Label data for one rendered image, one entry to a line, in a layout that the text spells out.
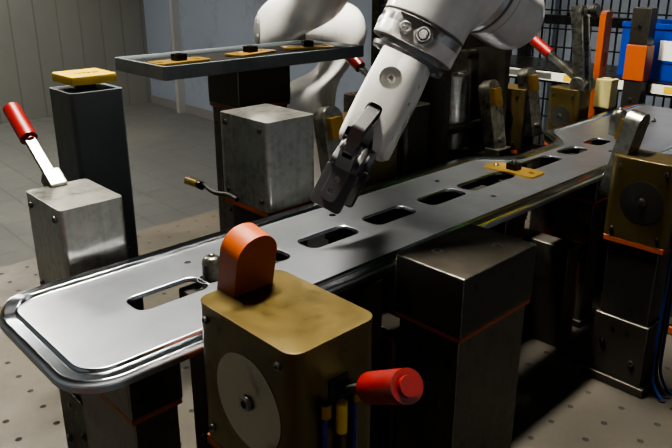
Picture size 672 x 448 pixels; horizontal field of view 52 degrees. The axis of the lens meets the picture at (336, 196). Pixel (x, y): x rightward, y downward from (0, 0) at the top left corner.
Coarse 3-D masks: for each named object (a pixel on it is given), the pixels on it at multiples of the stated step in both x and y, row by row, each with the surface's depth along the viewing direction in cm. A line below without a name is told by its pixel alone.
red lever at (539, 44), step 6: (534, 42) 144; (540, 42) 143; (540, 48) 143; (546, 48) 143; (546, 54) 143; (552, 54) 142; (552, 60) 142; (558, 60) 141; (558, 66) 142; (564, 66) 141; (564, 72) 141; (570, 72) 140
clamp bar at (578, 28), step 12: (576, 12) 135; (588, 12) 135; (600, 12) 134; (576, 24) 136; (588, 24) 137; (576, 36) 136; (588, 36) 137; (576, 48) 137; (588, 48) 138; (576, 60) 137; (588, 60) 138; (576, 72) 138; (588, 72) 139; (588, 84) 140
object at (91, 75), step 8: (56, 72) 87; (64, 72) 87; (72, 72) 87; (80, 72) 87; (88, 72) 87; (96, 72) 87; (104, 72) 87; (112, 72) 87; (56, 80) 87; (64, 80) 85; (72, 80) 83; (80, 80) 84; (88, 80) 85; (96, 80) 85; (104, 80) 86; (112, 80) 87; (80, 88) 87; (88, 88) 87
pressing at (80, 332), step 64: (576, 128) 128; (384, 192) 92; (512, 192) 92; (192, 256) 71; (320, 256) 71; (384, 256) 72; (0, 320) 60; (64, 320) 58; (128, 320) 58; (192, 320) 58; (64, 384) 51; (128, 384) 51
